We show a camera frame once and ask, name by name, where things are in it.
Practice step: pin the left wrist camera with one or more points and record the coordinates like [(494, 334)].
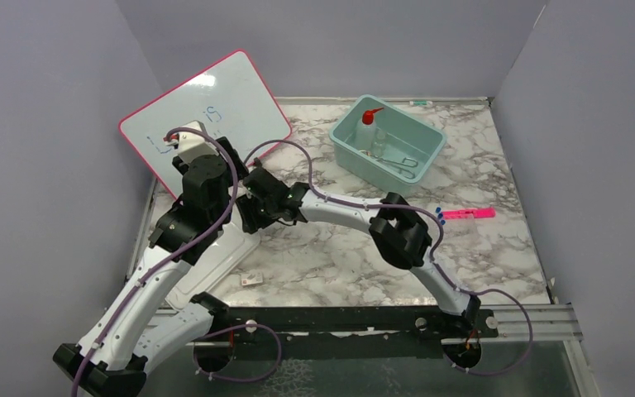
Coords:
[(189, 146)]

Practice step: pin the blue capped test tubes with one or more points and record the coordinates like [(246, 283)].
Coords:
[(440, 215)]

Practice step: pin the teal plastic bin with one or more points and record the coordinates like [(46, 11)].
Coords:
[(407, 137)]

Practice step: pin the pink framed whiteboard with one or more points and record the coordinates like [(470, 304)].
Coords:
[(229, 98)]

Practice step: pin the white plastic lid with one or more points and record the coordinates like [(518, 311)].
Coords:
[(224, 255)]

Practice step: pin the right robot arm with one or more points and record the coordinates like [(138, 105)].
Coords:
[(398, 230)]

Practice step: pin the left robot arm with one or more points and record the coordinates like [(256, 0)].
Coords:
[(195, 237)]

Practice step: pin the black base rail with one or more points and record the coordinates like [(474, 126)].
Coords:
[(330, 333)]

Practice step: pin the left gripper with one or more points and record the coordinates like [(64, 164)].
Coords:
[(241, 169)]

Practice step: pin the small white card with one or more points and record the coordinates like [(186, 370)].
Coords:
[(253, 278)]

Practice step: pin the pink plastic clip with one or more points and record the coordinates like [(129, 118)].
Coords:
[(469, 213)]

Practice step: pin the small clear glass beaker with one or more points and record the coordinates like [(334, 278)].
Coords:
[(379, 143)]

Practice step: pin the white wash bottle red cap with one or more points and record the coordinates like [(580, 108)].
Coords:
[(366, 129)]

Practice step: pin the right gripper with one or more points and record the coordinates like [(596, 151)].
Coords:
[(250, 220)]

